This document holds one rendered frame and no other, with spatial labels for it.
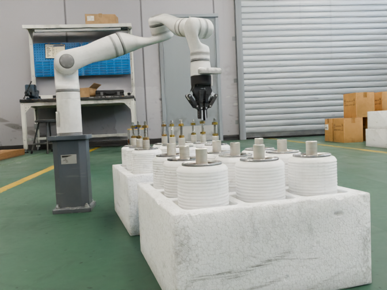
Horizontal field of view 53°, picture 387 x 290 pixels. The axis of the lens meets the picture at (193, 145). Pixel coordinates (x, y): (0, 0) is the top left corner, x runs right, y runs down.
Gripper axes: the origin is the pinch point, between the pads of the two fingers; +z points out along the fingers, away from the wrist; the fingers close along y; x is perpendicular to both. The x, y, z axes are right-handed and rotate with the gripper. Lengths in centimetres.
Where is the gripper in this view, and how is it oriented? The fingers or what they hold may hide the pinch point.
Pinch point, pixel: (202, 115)
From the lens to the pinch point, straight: 142.5
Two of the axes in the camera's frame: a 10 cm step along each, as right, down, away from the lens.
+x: 5.0, 0.3, -8.6
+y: -8.6, 0.7, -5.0
